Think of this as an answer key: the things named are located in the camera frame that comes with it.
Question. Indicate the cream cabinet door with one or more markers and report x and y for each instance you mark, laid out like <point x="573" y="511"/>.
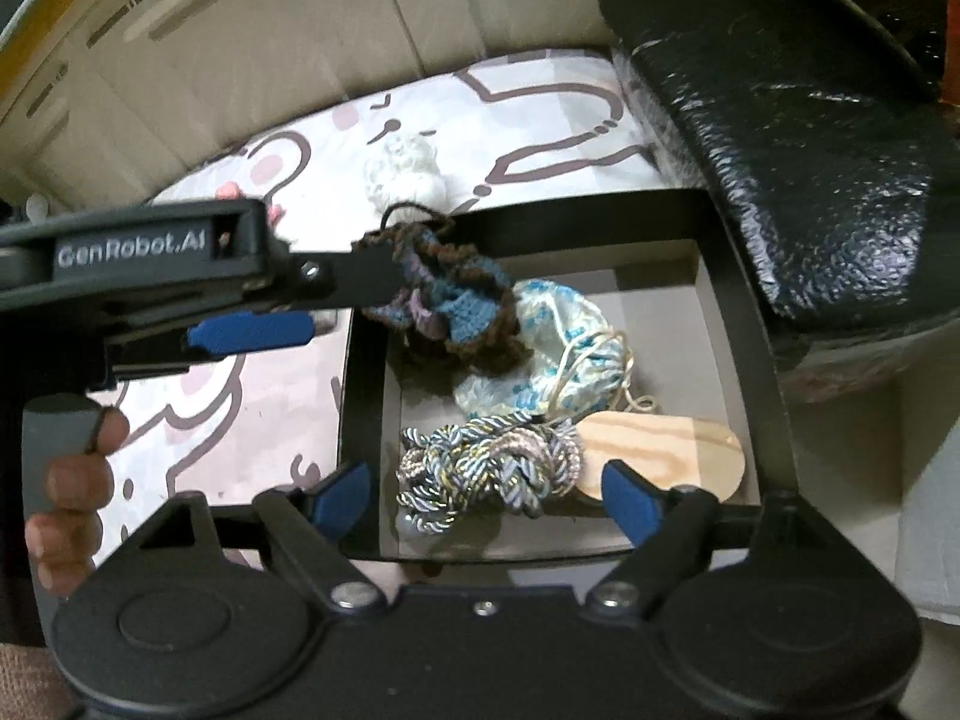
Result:
<point x="300" y="52"/>
<point x="487" y="0"/>
<point x="75" y="150"/>

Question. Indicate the white yarn ball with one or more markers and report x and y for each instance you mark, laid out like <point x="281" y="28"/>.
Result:
<point x="405" y="165"/>

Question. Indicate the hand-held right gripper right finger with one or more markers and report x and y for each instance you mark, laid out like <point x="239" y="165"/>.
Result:
<point x="630" y="502"/>

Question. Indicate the black wrapped box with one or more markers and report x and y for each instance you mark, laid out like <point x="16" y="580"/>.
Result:
<point x="810" y="165"/>

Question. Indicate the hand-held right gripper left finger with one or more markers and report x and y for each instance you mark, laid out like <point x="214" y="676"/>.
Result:
<point x="341" y="501"/>

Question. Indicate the black cardboard box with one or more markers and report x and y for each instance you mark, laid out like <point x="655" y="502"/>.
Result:
<point x="420" y="405"/>

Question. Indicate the person's left hand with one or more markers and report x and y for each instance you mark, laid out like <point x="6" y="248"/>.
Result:
<point x="75" y="487"/>

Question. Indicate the pink crochet toy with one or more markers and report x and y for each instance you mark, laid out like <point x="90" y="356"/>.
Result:
<point x="227" y="191"/>

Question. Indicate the rounded wooden block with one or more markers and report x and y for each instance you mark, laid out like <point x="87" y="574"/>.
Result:
<point x="675" y="450"/>

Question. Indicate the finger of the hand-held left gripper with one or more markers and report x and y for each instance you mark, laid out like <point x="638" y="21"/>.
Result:
<point x="352" y="277"/>
<point x="255" y="331"/>

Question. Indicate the dark blue brown crochet scrunchie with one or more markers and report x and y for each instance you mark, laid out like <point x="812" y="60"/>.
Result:
<point x="465" y="292"/>

